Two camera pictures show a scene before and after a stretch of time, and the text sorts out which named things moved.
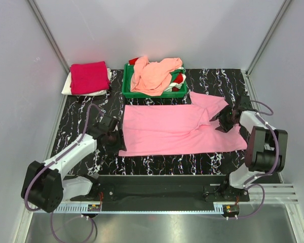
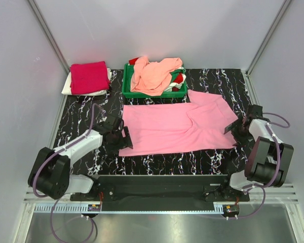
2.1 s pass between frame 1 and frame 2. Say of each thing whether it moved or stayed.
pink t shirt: stayed
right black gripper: moved
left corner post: stayed
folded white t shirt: stayed
